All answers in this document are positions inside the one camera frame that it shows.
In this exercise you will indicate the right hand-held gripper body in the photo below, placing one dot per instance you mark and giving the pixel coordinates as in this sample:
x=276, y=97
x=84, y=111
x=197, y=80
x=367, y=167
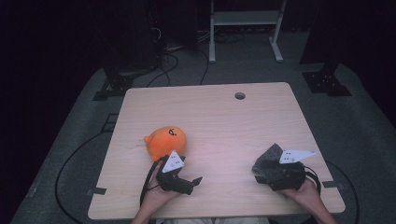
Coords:
x=288, y=177

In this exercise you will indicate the person's left hand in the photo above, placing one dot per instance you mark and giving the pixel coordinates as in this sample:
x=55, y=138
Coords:
x=155, y=196

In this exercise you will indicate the orange plush toy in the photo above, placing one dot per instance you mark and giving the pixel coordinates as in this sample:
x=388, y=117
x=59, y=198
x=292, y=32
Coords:
x=165, y=143

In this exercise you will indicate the white metal stand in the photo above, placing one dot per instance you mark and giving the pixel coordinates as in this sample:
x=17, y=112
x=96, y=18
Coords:
x=244, y=17

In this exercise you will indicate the grey tape strip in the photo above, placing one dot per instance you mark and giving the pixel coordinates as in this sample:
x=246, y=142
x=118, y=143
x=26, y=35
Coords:
x=97, y=191
x=333, y=184

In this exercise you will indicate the grey cloth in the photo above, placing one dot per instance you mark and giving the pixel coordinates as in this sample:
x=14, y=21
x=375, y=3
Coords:
x=267, y=160

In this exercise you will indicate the black stand base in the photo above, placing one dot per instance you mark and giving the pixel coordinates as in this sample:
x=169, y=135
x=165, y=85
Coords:
x=113, y=88
x=327, y=84

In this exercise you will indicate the person's right hand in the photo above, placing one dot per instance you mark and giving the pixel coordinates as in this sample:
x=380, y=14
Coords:
x=308, y=196

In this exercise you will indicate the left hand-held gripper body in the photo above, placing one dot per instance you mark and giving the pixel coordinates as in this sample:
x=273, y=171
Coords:
x=172, y=163

